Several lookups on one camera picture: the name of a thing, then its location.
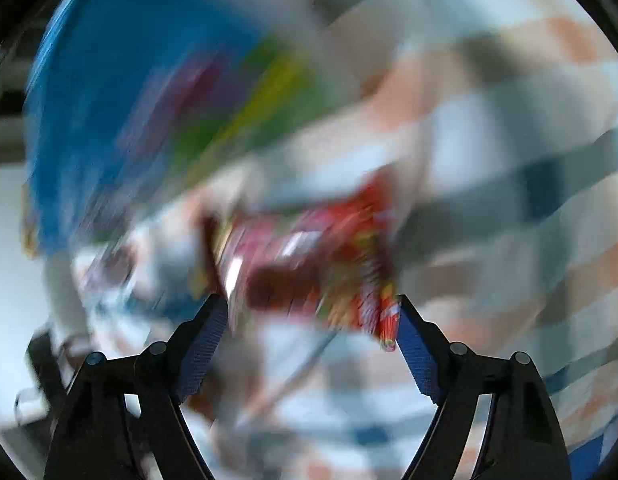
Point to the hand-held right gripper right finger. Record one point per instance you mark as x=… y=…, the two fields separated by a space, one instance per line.
x=416 y=355

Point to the checkered bed sheet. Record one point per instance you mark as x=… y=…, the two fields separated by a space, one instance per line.
x=489 y=185

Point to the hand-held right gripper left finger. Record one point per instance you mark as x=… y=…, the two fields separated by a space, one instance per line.
x=201 y=350

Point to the red snack packet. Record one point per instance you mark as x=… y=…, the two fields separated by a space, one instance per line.
x=309 y=265

